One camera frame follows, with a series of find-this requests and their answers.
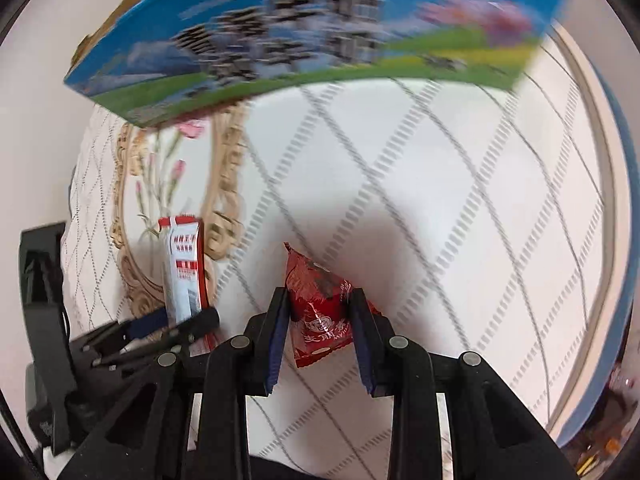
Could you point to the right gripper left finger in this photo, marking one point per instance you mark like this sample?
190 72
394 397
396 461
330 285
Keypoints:
184 417

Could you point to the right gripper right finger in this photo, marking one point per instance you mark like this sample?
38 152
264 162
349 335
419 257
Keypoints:
491 432

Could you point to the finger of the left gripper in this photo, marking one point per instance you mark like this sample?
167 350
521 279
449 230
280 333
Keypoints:
114 336
182 335

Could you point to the red white long snack packet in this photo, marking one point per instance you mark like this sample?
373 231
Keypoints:
184 280

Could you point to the red small snack packet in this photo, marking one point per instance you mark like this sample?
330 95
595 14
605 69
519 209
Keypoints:
328 314

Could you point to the white quilted bed cover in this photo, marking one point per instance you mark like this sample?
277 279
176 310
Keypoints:
471 217

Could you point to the cardboard box with blue print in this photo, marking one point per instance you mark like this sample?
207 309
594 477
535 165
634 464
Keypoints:
154 60

